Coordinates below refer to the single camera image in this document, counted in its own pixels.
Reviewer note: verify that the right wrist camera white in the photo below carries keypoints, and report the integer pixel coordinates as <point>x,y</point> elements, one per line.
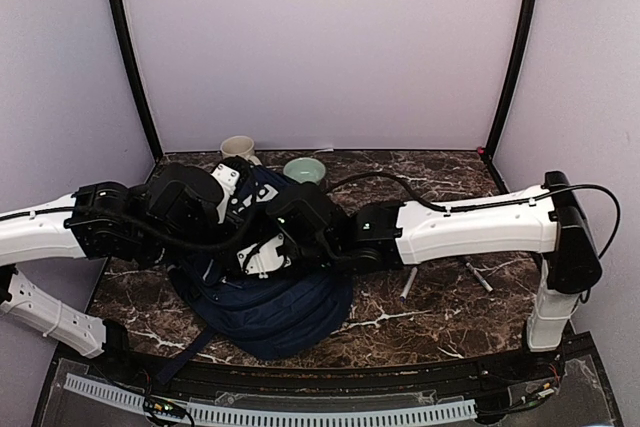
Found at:
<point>263,258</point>

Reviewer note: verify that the navy blue student backpack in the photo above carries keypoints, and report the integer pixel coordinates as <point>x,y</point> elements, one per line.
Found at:
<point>270,319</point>

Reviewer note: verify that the small circuit board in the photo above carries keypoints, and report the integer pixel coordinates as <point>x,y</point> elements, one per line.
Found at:
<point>162,409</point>

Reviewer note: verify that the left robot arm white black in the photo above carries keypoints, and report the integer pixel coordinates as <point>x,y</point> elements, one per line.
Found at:
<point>185,209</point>

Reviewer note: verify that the white slotted cable duct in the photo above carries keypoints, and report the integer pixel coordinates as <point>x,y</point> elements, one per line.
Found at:
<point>275,412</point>

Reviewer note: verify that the light green ceramic bowl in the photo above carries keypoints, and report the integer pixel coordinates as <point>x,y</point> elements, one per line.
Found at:
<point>305,169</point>

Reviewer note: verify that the black front rail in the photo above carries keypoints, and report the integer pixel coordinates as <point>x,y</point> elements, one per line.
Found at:
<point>576,362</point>

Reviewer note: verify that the right black frame post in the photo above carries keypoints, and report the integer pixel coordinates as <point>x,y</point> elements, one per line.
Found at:
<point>520,40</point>

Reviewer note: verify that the black frame post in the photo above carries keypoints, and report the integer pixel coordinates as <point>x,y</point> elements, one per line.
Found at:
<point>520,40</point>
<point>134,78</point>

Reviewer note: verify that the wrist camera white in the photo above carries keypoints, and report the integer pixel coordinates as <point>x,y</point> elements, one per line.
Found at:
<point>263,258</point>
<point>227,177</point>

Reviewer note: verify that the purple capped white marker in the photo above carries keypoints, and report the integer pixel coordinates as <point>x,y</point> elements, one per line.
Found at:
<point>408,284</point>

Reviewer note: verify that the cream ceramic mug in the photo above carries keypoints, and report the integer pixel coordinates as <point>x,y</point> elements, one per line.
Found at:
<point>240,146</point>

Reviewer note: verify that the blue capped thin pen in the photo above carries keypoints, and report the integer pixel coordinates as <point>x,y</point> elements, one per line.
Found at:
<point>478,276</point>

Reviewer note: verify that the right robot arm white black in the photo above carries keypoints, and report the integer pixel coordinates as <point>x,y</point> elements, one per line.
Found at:
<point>306,228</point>

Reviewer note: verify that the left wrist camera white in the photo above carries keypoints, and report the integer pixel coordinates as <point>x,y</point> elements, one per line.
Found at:
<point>227,177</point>

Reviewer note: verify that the left black frame post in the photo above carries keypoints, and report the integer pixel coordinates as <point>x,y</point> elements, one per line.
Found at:
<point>134,78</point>

